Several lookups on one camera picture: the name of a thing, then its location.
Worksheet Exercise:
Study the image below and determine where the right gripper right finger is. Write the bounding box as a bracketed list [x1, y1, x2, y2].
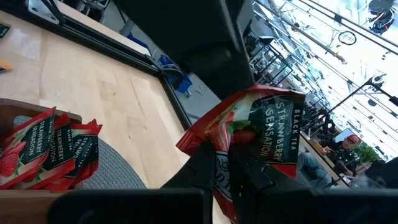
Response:
[229, 145, 310, 200]

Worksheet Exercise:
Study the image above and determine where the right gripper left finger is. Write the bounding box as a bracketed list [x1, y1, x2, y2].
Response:
[160, 141, 218, 192]

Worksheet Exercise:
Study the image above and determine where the red strawberry tea packet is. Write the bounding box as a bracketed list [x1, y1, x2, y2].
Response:
[175, 84, 307, 224]
[0, 107, 57, 190]
[43, 113, 77, 187]
[70, 118, 103, 184]

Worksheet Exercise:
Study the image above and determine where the wooden three-compartment tea box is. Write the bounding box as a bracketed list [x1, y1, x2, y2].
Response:
[0, 98, 84, 224]

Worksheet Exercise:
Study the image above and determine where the beige vanilla tea packet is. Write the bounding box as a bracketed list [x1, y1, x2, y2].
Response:
[0, 23, 11, 40]

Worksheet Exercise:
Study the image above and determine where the orange tea packet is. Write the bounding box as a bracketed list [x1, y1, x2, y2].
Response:
[0, 60, 14, 74]

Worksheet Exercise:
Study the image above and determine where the person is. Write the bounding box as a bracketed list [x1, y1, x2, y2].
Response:
[323, 133, 363, 178]
[298, 152, 333, 187]

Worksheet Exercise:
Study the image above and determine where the blue storage bin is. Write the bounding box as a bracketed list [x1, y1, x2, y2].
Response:
[126, 32, 150, 50]
[158, 54, 193, 94]

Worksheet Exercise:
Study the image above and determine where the grey round woven placemat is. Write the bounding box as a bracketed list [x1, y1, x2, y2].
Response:
[82, 136, 147, 190]

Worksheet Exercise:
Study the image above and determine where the black metal rack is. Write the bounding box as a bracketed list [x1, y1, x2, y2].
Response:
[248, 35, 293, 85]

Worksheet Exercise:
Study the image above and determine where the small green plant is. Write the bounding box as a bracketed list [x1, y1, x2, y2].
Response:
[353, 142, 380, 164]

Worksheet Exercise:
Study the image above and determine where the black gantry frame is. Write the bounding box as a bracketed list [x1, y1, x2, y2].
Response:
[310, 73, 398, 131]

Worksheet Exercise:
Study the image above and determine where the black hanging ring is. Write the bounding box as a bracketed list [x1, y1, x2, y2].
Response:
[338, 30, 358, 46]

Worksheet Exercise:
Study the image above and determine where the black ceiling cord reel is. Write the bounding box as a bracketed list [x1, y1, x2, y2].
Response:
[368, 0, 396, 35]

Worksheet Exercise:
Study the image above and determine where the grey metal bracket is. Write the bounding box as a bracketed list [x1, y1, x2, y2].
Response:
[27, 0, 60, 25]

